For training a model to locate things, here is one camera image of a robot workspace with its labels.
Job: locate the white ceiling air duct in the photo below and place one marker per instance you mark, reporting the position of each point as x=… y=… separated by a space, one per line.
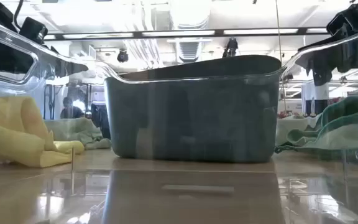
x=190 y=18

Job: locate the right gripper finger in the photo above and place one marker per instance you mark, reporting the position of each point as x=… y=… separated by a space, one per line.
x=305 y=59

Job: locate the thin hanging rod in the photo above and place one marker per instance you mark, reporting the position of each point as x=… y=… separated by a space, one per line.
x=278 y=31

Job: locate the white and black pillar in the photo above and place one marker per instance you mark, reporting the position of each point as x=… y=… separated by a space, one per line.
x=322 y=96

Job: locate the dark teal plastic basket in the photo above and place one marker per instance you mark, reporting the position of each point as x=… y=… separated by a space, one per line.
x=191 y=124

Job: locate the yellow microfiber towel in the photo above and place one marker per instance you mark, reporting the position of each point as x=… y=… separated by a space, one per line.
x=11 y=133

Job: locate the black ceiling dome camera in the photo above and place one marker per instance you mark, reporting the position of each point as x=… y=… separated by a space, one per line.
x=122 y=56

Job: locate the person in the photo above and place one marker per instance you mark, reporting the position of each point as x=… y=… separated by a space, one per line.
x=70 y=110

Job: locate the black ceiling-mounted device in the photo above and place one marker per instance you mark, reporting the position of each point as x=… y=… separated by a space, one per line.
x=231 y=46

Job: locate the long ceiling light fixture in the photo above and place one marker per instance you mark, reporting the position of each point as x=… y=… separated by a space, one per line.
x=179 y=32

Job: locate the black bulky background object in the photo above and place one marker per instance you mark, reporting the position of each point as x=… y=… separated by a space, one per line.
x=101 y=121

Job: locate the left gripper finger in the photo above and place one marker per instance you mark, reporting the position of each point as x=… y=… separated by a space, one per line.
x=78 y=68

